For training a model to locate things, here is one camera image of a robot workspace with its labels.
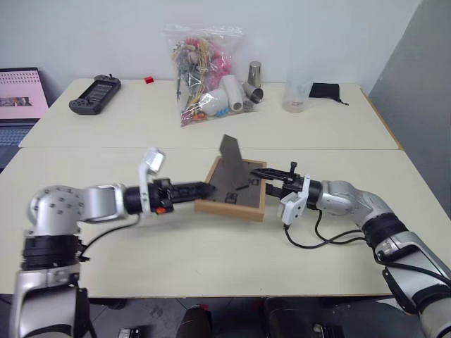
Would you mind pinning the dark rounded shape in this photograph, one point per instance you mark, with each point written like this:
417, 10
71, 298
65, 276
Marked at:
194, 324

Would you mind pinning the black cloth pouch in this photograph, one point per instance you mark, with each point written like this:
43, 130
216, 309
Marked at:
323, 91

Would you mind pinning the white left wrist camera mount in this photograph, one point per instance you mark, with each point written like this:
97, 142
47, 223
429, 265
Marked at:
152, 160

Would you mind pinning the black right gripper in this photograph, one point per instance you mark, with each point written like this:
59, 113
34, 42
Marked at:
293, 181

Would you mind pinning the clear bag of artificial flowers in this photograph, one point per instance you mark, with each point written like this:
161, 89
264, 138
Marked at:
197, 63

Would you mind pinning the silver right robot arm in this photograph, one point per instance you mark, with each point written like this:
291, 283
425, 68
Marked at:
380, 214

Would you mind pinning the tall metal cup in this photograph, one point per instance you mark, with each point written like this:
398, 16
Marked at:
254, 74

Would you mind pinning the grey partition panel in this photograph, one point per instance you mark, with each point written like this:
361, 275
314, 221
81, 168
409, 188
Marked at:
415, 88

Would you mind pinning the clear plastic cup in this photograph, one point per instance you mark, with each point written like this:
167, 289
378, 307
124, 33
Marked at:
296, 93

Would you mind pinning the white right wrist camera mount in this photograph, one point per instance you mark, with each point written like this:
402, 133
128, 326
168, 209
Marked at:
292, 207

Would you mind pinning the white cylindrical bottle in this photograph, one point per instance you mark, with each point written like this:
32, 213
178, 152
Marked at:
233, 92

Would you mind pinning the open laptop with pink screen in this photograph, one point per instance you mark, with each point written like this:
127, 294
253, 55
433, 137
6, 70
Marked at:
19, 95

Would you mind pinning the wooden picture frame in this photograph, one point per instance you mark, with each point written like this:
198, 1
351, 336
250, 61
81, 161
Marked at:
229, 200

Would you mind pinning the small red block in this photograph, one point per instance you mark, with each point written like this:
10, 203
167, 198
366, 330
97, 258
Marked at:
149, 80

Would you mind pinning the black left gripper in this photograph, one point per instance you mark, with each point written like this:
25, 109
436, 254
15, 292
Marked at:
161, 195

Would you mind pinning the white round vase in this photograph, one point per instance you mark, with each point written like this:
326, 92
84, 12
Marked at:
215, 102

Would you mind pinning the black handheld game controller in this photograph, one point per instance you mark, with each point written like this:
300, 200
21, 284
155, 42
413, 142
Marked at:
94, 94

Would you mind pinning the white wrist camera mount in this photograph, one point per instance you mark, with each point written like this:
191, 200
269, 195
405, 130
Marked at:
292, 207
152, 160

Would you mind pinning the short metal cup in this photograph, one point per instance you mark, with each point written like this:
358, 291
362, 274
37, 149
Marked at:
254, 93

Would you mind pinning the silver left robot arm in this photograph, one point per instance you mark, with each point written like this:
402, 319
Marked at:
63, 207

